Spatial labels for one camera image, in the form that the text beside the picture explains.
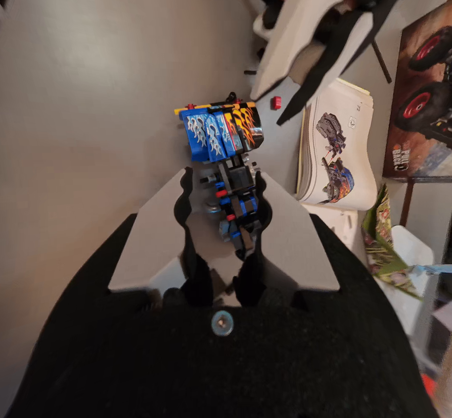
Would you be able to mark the small black lego pin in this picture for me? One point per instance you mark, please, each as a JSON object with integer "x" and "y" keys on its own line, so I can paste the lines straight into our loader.
{"x": 249, "y": 72}

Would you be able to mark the partly built lego truck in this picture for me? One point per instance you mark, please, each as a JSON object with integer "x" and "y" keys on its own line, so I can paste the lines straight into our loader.
{"x": 212, "y": 135}

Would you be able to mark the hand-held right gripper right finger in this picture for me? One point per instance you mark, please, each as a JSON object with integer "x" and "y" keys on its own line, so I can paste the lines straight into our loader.
{"x": 300, "y": 248}

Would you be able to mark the long black rod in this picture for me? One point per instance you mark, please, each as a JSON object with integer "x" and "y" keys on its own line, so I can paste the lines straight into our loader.
{"x": 382, "y": 62}

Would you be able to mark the green printed leaflet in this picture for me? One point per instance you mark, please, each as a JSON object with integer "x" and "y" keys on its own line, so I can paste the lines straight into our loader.
{"x": 381, "y": 241}

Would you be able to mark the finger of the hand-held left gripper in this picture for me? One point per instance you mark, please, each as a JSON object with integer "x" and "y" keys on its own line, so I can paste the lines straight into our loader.
{"x": 293, "y": 37}
{"x": 356, "y": 44}

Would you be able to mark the small red lego piece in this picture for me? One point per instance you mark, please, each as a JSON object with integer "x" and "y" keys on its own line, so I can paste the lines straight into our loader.
{"x": 276, "y": 103}

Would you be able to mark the white plastic container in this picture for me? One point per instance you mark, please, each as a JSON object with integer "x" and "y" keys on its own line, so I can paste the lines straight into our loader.
{"x": 413, "y": 248}

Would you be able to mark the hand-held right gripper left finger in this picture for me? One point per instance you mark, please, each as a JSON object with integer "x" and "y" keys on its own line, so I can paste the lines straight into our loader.
{"x": 155, "y": 234}

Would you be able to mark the open instruction booklet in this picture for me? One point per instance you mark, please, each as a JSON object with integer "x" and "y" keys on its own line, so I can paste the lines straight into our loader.
{"x": 339, "y": 150}

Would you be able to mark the lego set cardboard box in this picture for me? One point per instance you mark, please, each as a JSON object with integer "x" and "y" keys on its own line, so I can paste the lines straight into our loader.
{"x": 423, "y": 90}

